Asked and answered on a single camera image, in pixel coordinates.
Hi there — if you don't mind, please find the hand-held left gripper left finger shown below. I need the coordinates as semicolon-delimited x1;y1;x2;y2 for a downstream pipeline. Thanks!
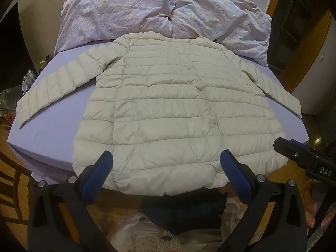
28;151;124;252

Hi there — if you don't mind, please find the bed with lavender sheet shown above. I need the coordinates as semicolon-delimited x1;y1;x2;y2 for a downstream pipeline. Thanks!
7;41;310;189

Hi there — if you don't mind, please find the cream puffer jacket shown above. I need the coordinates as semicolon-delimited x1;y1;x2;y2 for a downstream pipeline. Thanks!
16;31;302;197

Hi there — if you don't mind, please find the dark glass door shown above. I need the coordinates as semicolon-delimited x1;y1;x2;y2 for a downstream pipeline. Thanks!
273;0;326;71

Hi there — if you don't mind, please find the wooden door frame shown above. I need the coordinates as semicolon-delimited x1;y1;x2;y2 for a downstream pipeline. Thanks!
219;0;332;93

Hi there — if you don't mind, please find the dark blue cloth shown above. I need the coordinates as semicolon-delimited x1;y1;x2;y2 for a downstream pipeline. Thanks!
139;189;227;235

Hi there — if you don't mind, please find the person's right hand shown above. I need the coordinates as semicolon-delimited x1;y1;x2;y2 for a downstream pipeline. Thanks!
305;200;331;229

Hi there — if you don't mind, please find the floral duvet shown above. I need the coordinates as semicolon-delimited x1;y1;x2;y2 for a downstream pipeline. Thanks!
54;0;273;67

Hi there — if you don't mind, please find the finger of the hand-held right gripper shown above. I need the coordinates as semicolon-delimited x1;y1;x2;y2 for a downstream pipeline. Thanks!
273;137;319;169

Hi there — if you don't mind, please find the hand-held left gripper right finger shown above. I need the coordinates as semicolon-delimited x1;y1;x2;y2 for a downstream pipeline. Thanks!
220;149;308;252

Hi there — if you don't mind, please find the wooden chair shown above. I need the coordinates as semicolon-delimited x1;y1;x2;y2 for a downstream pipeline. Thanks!
0;150;34;226

